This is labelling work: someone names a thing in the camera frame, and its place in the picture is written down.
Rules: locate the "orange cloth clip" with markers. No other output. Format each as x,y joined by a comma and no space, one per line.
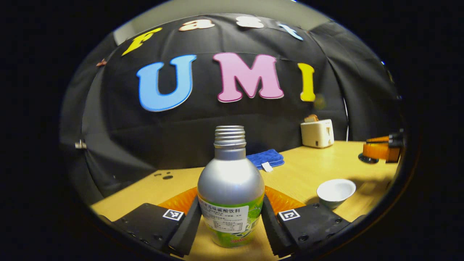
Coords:
101,62

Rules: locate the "white toaster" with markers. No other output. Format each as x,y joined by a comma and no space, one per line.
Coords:
317,134

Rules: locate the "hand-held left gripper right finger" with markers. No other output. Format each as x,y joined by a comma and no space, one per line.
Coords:
273,228

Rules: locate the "blue teacup lid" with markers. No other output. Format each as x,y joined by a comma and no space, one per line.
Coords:
367,158

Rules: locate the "white cloth clip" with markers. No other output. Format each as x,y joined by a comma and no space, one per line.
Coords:
80,145

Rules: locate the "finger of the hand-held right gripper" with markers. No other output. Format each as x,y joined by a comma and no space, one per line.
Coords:
384,139
378,151

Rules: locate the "silver green water bottle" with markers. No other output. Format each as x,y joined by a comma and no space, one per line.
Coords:
231,177

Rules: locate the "black backdrop cloth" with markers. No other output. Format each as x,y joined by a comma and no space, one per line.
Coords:
137,137

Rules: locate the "blue teacup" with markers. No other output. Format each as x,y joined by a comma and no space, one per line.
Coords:
335,190

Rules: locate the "toast bread slice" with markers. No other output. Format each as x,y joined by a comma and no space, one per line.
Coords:
311,118

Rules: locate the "blue folded towel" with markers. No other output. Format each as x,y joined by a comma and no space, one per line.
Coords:
264,157

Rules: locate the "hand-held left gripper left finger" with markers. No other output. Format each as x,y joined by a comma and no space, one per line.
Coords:
185,228

